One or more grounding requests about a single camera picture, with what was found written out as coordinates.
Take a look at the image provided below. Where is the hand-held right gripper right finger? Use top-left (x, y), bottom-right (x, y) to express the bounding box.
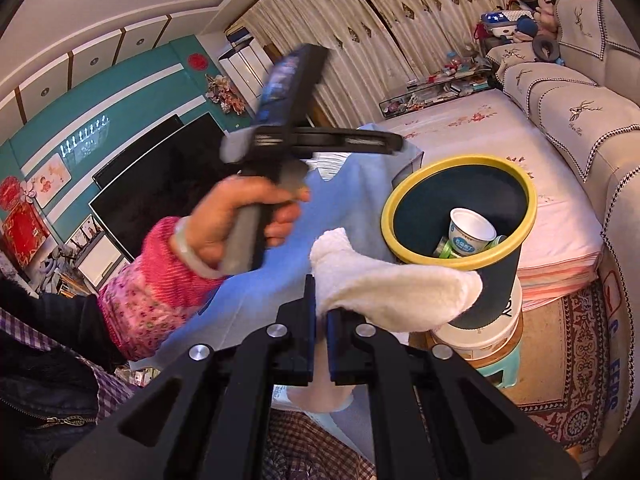
top-left (325, 307), bottom-right (583, 480)

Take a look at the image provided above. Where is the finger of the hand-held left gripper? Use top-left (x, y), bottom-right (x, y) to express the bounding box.
top-left (295, 129), bottom-right (405, 156)

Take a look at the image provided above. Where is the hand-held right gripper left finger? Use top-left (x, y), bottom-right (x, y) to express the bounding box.
top-left (50, 274), bottom-right (321, 480)

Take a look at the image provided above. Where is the white foam fruit net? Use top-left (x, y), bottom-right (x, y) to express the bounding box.
top-left (287, 227), bottom-right (483, 413)

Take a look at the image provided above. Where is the yellow rimmed dark trash bin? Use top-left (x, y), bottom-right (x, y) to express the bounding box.
top-left (381, 156), bottom-right (538, 333)

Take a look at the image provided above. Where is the person's left forearm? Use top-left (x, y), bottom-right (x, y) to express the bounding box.
top-left (97, 216), bottom-right (226, 361)

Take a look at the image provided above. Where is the person's left hand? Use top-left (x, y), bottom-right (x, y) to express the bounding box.
top-left (170, 175), bottom-right (311, 278)

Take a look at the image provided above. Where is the white standing air conditioner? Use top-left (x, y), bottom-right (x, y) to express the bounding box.
top-left (218, 30), bottom-right (281, 126)

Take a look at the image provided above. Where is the hanging flower decoration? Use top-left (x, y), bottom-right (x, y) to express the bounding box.
top-left (205, 74), bottom-right (247, 115)

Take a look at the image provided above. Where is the blue star blanket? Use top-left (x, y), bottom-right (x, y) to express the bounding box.
top-left (135, 122), bottom-right (426, 411)

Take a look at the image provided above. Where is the glass coffee table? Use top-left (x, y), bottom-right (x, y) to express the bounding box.
top-left (378, 52), bottom-right (496, 118)

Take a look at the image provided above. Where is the beige patterned curtain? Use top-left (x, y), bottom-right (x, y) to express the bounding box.
top-left (340, 0), bottom-right (511, 78)
top-left (227, 0), bottom-right (396, 126)

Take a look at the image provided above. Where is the white bucket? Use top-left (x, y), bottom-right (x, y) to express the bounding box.
top-left (432, 280), bottom-right (523, 361)

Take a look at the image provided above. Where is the large curved television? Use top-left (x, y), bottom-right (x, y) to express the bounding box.
top-left (89, 112), bottom-right (241, 261)

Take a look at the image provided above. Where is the small black television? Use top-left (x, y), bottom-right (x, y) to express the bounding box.
top-left (92, 114), bottom-right (185, 188)

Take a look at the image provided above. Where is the green plastic stool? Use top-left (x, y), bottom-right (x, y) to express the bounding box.
top-left (472, 330), bottom-right (521, 388)

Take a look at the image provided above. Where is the blue starry plush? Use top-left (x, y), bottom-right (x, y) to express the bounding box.
top-left (481, 10), bottom-right (516, 28)

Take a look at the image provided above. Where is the floral bed sheet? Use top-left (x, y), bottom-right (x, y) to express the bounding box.
top-left (360, 89), bottom-right (606, 311)

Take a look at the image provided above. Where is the patterned red rug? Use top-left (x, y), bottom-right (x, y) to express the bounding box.
top-left (520, 280), bottom-right (611, 443)

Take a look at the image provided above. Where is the beige sofa with deer covers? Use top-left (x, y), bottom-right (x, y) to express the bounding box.
top-left (482, 0), bottom-right (640, 441)

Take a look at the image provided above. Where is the red decorative poster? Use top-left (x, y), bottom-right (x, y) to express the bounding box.
top-left (0, 175), bottom-right (51, 268)

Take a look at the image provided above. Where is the pale jade bracelet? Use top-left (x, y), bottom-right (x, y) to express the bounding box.
top-left (172, 217), bottom-right (226, 281)

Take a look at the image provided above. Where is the pink wall picture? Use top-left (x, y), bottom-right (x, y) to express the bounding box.
top-left (32, 152), bottom-right (71, 208)

